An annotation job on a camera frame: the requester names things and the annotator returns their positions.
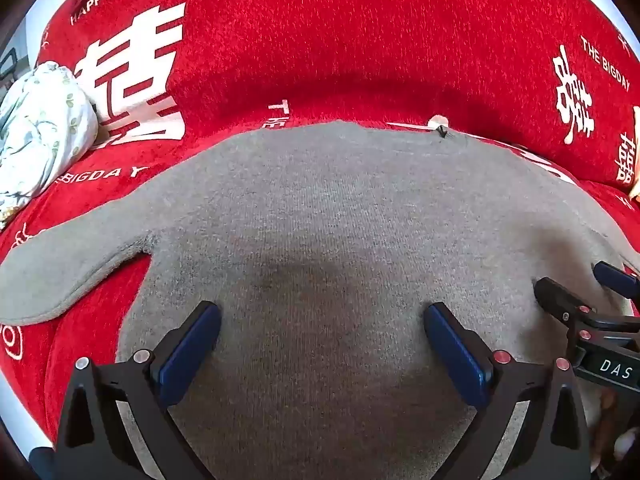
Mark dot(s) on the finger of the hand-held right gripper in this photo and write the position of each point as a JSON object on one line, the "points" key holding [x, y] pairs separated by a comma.
{"points": [[615, 277], [552, 297]]}

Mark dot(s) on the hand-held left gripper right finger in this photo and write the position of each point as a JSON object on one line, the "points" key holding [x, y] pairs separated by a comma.
{"points": [[452, 350]]}

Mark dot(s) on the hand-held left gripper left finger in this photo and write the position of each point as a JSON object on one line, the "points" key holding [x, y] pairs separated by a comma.
{"points": [[192, 350]]}

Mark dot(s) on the grey knit sweater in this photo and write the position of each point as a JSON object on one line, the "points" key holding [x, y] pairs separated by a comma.
{"points": [[325, 210]]}

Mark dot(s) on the person's dark blue clothing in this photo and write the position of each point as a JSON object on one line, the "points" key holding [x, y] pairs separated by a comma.
{"points": [[42, 465]]}

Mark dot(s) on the small white garment tag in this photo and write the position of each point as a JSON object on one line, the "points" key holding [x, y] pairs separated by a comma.
{"points": [[438, 122]]}

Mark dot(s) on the pale floral quilt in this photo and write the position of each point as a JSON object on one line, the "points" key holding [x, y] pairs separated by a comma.
{"points": [[40, 130]]}

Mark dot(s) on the red printed blanket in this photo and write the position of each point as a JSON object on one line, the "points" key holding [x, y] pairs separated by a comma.
{"points": [[325, 35]]}

